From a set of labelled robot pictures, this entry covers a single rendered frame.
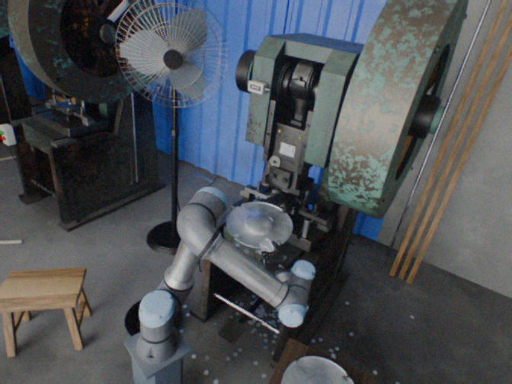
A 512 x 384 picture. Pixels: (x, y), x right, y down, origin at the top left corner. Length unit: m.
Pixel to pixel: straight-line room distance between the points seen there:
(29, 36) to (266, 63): 1.22
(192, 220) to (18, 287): 1.17
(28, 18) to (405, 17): 1.71
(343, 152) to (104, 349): 1.55
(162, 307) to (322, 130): 0.88
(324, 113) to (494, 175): 1.56
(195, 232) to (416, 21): 0.85
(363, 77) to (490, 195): 1.83
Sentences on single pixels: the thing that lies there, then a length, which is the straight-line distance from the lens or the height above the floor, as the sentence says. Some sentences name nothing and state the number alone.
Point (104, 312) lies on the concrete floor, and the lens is 2.28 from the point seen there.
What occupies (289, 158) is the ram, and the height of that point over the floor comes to 1.03.
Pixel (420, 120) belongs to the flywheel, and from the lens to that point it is 1.40.
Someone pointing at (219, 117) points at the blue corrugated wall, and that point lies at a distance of 3.32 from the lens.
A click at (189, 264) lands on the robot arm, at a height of 0.79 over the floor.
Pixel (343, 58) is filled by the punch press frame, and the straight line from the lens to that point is 1.43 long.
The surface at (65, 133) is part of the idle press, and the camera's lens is 2.75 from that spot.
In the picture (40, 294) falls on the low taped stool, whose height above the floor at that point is 0.33.
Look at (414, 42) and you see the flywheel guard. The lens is 1.13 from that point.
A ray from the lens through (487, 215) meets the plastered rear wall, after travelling 2.84.
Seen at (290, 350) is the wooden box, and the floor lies 0.35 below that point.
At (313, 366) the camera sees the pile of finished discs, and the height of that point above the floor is 0.39.
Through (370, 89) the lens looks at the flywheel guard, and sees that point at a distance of 1.09.
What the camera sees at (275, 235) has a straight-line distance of 1.52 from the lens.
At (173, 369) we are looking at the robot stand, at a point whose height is 0.38.
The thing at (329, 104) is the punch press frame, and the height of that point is 1.32.
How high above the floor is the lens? 1.68
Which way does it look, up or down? 30 degrees down
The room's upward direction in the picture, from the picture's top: 8 degrees clockwise
